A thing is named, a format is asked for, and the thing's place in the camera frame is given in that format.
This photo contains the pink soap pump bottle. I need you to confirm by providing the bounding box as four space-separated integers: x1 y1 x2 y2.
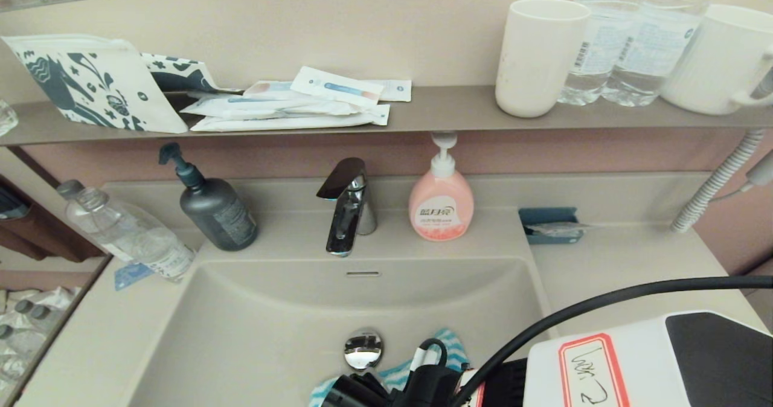
408 132 475 242

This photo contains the small white blue patterned pouch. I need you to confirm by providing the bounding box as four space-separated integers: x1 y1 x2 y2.
141 53 242 95

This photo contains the chrome drain stopper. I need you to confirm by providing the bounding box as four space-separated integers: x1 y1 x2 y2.
344 328 384 370

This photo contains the beige sink basin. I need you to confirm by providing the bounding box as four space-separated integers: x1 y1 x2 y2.
127 256 571 407

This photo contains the small plain white sachet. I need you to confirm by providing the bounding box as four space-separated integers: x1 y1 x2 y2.
362 80 412 103

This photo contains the blue soap tray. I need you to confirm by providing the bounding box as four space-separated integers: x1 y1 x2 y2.
518 207 585 246

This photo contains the chrome sink faucet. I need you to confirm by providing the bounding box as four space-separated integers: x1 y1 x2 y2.
316 158 378 257

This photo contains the white ribbed mug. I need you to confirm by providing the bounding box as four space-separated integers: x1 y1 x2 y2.
659 4 773 115

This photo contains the long white plastic packet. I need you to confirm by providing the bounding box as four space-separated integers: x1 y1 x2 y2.
180 94 363 119
190 105 390 133

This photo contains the grey wall shelf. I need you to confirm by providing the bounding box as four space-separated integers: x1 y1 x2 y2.
0 85 773 148

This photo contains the plastic wrapped bottle pack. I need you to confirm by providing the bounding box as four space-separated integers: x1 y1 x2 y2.
0 287 79 397

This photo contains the large white blue patterned pouch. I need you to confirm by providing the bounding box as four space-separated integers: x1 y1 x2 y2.
1 34 189 135

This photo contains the blue patterned card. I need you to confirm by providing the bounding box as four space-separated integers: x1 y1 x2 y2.
115 262 158 292

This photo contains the turquoise white striped cloth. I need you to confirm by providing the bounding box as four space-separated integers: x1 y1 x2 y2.
309 327 470 407

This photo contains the grey hair dryer handle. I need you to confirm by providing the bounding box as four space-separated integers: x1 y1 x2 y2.
746 149 773 187

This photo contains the grey corrugated hose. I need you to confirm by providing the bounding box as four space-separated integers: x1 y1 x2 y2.
670 128 768 234

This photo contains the brown wooden furniture piece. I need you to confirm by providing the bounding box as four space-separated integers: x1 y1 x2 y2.
0 173 106 263

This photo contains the clear wrapped small packet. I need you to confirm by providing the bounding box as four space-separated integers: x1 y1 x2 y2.
525 222 595 238

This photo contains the black cable white plug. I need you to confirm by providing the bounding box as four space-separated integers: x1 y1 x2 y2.
412 338 449 373

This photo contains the dark grey pump bottle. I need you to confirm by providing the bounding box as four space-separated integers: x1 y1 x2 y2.
159 143 259 252

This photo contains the clear plastic water bottle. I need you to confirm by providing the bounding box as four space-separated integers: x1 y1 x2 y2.
57 180 138 264
557 0 642 106
77 186 196 282
0 96 20 137
601 0 725 107

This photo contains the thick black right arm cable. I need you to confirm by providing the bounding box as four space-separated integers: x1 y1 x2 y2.
453 276 773 407

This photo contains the white plastic tumbler cup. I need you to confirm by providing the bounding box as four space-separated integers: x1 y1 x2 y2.
495 0 591 118

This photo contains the black rounded object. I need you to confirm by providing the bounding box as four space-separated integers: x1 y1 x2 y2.
0 182 31 222

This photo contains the white sachet pinkish print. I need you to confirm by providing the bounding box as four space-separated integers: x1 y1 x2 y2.
245 81 303 101

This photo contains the white sachet blue orange print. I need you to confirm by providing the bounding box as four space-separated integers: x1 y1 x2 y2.
290 66 383 107

